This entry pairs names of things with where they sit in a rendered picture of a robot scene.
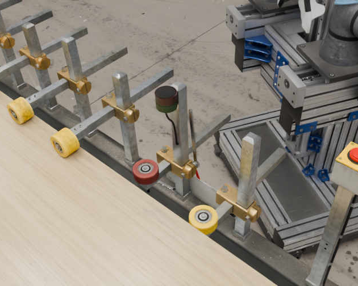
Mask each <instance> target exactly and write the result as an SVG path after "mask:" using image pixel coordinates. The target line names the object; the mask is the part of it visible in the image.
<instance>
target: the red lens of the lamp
mask: <svg viewBox="0 0 358 286"><path fill-rule="evenodd" d="M159 88H160V87H159ZM173 88H174V87H173ZM157 89H158V88H157ZM157 89H156V90H157ZM174 89H175V88H174ZM156 90H155V101H156V103H157V104H159V105H162V106H169V105H172V104H174V103H175V102H176V101H177V90H176V89H175V91H176V94H175V95H174V96H173V97H171V98H167V99H163V98H159V97H158V96H157V95H156Z"/></svg>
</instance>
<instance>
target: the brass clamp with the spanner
mask: <svg viewBox="0 0 358 286"><path fill-rule="evenodd" d="M165 146H166V148H167V150H168V151H167V152H165V153H163V152H162V151H161V149H160V150H159V151H157V152H156V157H157V163H160V162H161V161H163V160H165V161H167V162H169V163H170V168H171V170H170V171H171V172H172V173H174V174H176V175H177V176H179V177H180V178H181V179H183V178H186V179H191V178H192V177H193V176H194V175H195V174H196V171H197V167H196V166H195V165H194V164H192V160H191V159H189V160H188V161H187V163H185V164H184V165H183V166H180V165H179V164H177V163H175V162H174V158H173V149H172V148H171V147H169V146H168V145H165Z"/></svg>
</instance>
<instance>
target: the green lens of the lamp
mask: <svg viewBox="0 0 358 286"><path fill-rule="evenodd" d="M177 107H178V104H177V101H176V102H175V104H173V105H171V106H161V105H159V104H157V103H156V109H157V110H158V111H159V112H162V113H170V112H173V111H175V110H176V109H177Z"/></svg>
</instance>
